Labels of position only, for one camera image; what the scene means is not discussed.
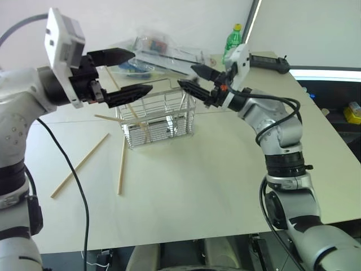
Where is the black handheld controller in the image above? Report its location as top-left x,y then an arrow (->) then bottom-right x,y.
249,54 -> 292,75

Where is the wooden chopstick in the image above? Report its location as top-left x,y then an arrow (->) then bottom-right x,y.
105,67 -> 149,145
117,137 -> 127,196
94,113 -> 148,128
50,133 -> 110,199

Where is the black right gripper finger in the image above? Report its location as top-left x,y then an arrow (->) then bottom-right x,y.
177,79 -> 213,106
191,64 -> 223,83

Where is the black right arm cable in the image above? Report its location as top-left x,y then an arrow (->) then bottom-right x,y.
224,83 -> 304,271

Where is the clear plastic bag with items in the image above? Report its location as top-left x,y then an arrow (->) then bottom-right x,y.
108,25 -> 217,79

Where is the yellow box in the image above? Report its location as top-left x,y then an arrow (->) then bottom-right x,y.
342,101 -> 361,125

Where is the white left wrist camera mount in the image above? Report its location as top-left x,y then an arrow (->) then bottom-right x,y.
44,7 -> 86,109

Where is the grey left wrist cable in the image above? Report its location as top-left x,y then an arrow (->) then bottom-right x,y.
0,13 -> 49,46

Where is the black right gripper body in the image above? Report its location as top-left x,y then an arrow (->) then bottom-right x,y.
206,71 -> 237,109

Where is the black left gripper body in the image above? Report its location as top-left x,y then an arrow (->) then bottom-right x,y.
68,53 -> 107,104

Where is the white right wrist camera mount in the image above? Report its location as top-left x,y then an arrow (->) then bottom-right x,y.
224,43 -> 252,108

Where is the metal spoon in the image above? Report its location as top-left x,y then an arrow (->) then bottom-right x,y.
128,116 -> 174,137

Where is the green plastic bottle yellow cap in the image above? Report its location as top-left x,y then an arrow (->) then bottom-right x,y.
222,23 -> 244,66

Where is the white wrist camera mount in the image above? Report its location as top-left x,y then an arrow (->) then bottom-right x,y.
224,43 -> 252,108
44,7 -> 86,109

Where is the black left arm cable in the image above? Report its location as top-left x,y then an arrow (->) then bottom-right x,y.
36,117 -> 91,271

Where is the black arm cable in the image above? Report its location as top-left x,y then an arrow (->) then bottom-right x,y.
36,117 -> 91,271
224,83 -> 304,271

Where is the chrome wire basket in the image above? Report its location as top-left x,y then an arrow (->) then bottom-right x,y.
115,77 -> 197,149

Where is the white light strip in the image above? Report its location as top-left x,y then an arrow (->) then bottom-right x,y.
243,0 -> 262,46

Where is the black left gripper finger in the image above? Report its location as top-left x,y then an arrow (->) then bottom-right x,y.
104,84 -> 153,109
86,47 -> 136,68

